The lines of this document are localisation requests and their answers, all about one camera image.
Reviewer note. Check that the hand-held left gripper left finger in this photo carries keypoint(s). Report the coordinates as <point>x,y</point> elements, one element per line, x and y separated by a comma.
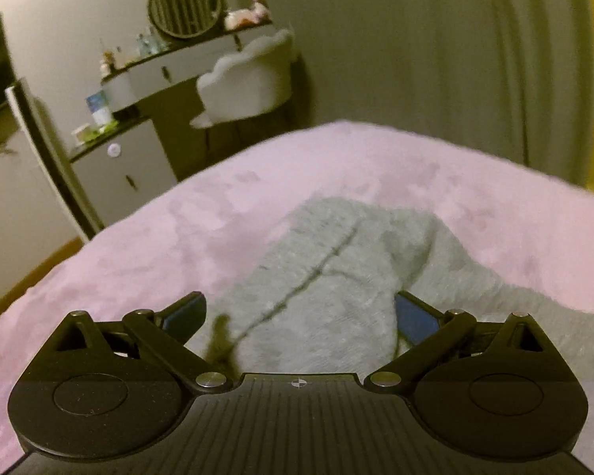
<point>187,312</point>

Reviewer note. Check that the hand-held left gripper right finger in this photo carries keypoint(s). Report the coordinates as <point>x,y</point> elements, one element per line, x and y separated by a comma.
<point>416,320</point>

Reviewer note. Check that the grey pants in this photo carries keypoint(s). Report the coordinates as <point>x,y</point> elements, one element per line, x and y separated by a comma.
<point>326,277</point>

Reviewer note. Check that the pink fleece blanket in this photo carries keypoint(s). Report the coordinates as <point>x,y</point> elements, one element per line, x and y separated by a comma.
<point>128,257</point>

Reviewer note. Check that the white bedside cabinet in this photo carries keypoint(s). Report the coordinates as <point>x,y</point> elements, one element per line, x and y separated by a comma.
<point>123,173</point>

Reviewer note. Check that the small green-white container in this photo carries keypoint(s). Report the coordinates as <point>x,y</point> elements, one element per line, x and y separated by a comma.
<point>81,134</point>

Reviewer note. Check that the white door panel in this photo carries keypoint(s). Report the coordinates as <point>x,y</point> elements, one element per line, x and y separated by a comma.
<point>44,158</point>

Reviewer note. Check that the white jar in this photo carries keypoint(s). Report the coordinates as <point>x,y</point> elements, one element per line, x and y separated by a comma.
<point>99,109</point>

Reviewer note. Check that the white padded chair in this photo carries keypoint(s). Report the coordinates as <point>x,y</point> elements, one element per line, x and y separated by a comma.
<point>250,81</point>

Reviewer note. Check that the white vanity desk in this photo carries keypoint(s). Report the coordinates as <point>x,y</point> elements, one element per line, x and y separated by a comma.
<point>148,73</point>

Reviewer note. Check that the row of cosmetic bottles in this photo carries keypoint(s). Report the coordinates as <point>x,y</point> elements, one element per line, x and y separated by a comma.
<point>133,52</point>

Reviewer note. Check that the grey curtain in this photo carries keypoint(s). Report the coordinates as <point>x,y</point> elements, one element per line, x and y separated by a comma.
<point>401,49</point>

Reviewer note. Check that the plush toy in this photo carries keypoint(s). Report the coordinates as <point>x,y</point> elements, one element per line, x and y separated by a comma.
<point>247,14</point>

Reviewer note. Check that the round vanity mirror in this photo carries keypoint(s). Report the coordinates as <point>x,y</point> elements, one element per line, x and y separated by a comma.
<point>185,2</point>

